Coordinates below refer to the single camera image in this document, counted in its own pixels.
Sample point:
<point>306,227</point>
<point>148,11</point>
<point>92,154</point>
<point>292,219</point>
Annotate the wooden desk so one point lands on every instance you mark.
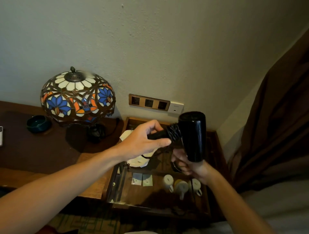
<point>14,176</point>

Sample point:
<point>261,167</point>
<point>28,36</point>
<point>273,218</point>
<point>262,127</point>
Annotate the glass-top wooden side table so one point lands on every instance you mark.
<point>154,197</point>

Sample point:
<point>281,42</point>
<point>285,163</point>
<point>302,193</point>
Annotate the pale sachet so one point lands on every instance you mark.
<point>147,180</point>
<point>137,179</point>

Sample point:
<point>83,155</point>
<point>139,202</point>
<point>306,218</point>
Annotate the dark green ashtray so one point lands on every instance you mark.
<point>38,123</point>

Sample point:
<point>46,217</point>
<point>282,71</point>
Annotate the person's right fingers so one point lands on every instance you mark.
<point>180,159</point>

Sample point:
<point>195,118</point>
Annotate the person's right hand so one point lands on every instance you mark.
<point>196,168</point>

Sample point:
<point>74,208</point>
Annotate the person's left forearm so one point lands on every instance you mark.
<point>60,190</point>

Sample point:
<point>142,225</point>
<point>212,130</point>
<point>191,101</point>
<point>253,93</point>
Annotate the person's right forearm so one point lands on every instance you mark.
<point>231,205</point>

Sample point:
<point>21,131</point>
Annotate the person's left hand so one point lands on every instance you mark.
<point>137,144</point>

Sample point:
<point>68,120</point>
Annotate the person's left thumb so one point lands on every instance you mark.
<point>162,143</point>

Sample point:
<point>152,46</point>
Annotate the white wall socket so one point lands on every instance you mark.
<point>175,107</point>

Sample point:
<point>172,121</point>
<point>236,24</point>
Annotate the white bed sheet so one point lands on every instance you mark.
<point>277,207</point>

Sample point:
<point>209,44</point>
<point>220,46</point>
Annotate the white mug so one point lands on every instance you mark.
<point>168,181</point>
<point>196,186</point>
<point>181,188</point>

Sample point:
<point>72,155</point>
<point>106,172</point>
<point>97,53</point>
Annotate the black hair dryer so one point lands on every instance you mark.
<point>194,135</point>

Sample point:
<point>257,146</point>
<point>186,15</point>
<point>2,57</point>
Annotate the white remote control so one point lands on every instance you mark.
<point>1,136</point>

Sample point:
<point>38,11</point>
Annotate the brown curtain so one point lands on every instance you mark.
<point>277,125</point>

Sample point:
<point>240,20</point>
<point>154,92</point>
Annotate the white cloth bag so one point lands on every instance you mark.
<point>138,161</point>

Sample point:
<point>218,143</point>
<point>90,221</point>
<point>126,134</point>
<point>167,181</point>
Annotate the gold wall outlet panel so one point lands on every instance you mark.
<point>149,103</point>

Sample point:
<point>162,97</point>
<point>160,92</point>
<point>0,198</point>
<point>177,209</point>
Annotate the stained glass table lamp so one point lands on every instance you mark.
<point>74,96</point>

